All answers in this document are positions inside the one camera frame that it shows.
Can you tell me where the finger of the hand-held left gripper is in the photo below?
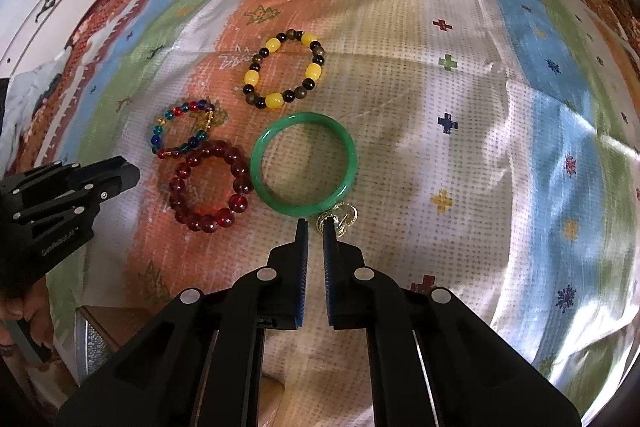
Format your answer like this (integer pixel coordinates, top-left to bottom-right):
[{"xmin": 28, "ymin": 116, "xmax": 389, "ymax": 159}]
[
  {"xmin": 12, "ymin": 158, "xmax": 141, "ymax": 229},
  {"xmin": 0, "ymin": 162, "xmax": 82, "ymax": 204}
]

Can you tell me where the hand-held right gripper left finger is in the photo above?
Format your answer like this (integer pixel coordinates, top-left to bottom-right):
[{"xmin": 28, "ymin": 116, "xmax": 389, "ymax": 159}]
[{"xmin": 57, "ymin": 218, "xmax": 307, "ymax": 427}]

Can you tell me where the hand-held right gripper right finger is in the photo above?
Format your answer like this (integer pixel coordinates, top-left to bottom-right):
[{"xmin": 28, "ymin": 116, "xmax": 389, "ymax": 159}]
[{"xmin": 323, "ymin": 217, "xmax": 584, "ymax": 427}]

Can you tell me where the gold ring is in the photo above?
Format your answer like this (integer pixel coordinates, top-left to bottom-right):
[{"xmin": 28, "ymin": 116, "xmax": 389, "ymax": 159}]
[{"xmin": 317, "ymin": 203, "xmax": 359, "ymax": 240}]

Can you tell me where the person's left hand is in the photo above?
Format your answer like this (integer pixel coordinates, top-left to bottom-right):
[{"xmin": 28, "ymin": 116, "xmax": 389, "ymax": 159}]
[{"xmin": 0, "ymin": 279, "xmax": 53, "ymax": 365}]

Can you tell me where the green jade bangle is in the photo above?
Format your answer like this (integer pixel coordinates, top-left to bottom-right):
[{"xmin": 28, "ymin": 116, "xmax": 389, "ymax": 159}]
[{"xmin": 250, "ymin": 112, "xmax": 359, "ymax": 218}]

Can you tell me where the colourful striped patterned mat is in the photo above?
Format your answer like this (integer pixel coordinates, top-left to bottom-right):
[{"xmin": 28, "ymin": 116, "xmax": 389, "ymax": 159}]
[{"xmin": 47, "ymin": 0, "xmax": 640, "ymax": 410}]

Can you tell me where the multicoloured glass bead bracelet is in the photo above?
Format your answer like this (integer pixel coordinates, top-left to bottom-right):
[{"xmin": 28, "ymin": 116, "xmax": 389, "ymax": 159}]
[{"xmin": 150, "ymin": 97, "xmax": 217, "ymax": 159}]

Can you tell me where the dark red bead bracelet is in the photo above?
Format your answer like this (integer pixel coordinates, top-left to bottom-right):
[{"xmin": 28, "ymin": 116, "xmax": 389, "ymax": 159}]
[{"xmin": 168, "ymin": 140, "xmax": 252, "ymax": 233}]

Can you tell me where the yellow and dark bead bracelet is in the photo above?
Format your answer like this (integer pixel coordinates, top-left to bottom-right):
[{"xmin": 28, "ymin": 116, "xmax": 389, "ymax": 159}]
[{"xmin": 242, "ymin": 29, "xmax": 327, "ymax": 110}]

